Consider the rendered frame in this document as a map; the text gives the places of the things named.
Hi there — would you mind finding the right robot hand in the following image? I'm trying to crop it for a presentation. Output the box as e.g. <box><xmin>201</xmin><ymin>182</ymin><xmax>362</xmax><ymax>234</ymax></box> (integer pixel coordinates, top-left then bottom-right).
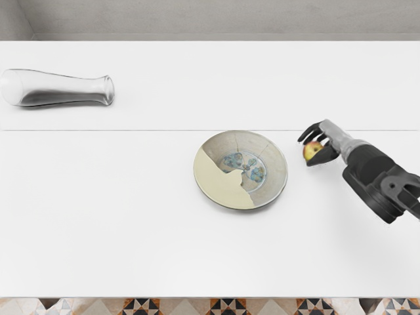
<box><xmin>297</xmin><ymin>118</ymin><xmax>361</xmax><ymax>167</ymax></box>

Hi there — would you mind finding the yellow red apple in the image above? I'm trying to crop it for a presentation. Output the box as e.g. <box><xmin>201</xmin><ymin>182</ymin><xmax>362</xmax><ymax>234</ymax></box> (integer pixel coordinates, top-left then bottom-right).
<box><xmin>302</xmin><ymin>140</ymin><xmax>326</xmax><ymax>163</ymax></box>

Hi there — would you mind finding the patterned ceramic plate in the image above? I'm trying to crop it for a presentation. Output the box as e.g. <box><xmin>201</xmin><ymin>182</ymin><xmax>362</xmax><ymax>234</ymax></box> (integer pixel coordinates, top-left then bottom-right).
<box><xmin>193</xmin><ymin>129</ymin><xmax>289</xmax><ymax>214</ymax></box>

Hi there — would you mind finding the clear glass vase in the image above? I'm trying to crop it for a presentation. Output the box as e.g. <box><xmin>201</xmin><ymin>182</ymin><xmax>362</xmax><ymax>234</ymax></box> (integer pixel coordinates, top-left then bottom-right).
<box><xmin>0</xmin><ymin>68</ymin><xmax>116</xmax><ymax>110</ymax></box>

